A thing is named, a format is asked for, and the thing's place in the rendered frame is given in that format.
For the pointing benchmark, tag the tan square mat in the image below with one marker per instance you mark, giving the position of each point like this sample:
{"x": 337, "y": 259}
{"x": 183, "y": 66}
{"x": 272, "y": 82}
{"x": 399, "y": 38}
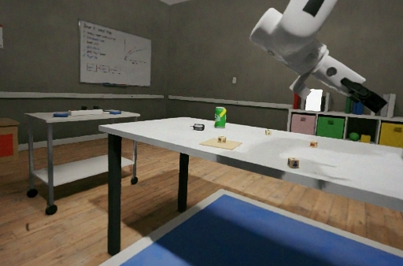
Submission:
{"x": 229, "y": 145}

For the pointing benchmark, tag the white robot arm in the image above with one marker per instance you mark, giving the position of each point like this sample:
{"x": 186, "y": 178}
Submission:
{"x": 290, "y": 38}

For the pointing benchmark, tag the green and yellow drink can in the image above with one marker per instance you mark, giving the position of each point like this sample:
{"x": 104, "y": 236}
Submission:
{"x": 220, "y": 117}

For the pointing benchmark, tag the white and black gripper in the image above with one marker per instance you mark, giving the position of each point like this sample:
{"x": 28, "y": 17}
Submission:
{"x": 333, "y": 73}

